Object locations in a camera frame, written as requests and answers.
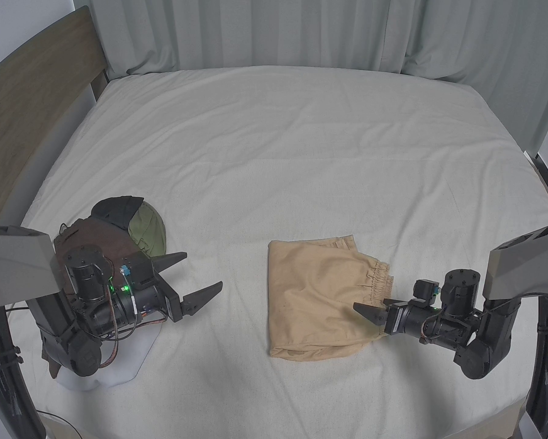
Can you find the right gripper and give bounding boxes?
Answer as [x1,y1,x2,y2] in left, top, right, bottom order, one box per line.
[353,301,444,339]

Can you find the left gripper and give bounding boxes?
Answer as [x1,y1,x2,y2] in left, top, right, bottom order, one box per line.
[101,251,223,334]

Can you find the tan shorts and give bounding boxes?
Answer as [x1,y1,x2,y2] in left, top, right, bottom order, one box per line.
[267,233,396,362]

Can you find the bed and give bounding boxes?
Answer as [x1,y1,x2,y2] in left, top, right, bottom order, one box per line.
[0,6,548,439]

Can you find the green garment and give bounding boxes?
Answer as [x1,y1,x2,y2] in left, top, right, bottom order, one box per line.
[128,202,168,257]

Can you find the brown garment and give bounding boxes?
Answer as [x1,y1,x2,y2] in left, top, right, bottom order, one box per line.
[42,218,140,379]

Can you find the black garment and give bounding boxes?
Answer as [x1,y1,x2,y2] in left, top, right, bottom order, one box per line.
[92,196,145,232]

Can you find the white garment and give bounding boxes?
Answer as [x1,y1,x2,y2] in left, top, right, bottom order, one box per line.
[57,323,162,391]

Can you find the pale green curtain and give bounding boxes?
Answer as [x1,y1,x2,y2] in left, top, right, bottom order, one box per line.
[386,0,548,159]
[68,0,408,81]

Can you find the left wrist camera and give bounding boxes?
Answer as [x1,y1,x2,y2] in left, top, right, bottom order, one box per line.
[119,251,158,291]

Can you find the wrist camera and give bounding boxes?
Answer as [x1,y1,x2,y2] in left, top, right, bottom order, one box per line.
[119,251,158,291]
[413,279,440,307]

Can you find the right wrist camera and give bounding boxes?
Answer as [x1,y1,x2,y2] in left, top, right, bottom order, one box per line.
[413,279,440,307]

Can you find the black cable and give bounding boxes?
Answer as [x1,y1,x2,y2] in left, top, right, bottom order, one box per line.
[35,410,77,439]

